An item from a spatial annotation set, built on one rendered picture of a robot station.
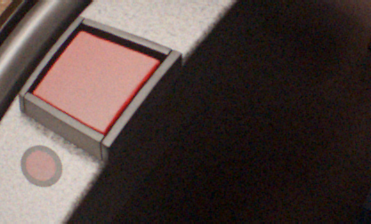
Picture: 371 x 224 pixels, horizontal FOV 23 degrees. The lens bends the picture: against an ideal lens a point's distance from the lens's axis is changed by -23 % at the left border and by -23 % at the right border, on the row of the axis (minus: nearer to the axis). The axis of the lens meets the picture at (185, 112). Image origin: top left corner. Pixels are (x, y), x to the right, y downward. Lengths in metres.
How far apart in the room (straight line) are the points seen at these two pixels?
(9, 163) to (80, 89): 0.07
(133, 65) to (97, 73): 0.02
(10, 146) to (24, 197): 0.04
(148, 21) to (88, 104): 0.08
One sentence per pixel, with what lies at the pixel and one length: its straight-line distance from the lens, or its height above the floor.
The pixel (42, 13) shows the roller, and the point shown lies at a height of 0.92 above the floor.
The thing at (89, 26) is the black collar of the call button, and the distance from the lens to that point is 0.64.
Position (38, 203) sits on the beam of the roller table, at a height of 0.91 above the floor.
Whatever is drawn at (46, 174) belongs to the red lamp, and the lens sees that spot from 0.59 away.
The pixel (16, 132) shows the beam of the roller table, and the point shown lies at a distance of 0.61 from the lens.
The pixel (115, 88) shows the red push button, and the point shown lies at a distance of 0.61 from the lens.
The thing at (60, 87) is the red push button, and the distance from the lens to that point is 0.61.
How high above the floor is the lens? 1.39
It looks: 50 degrees down
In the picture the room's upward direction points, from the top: 2 degrees clockwise
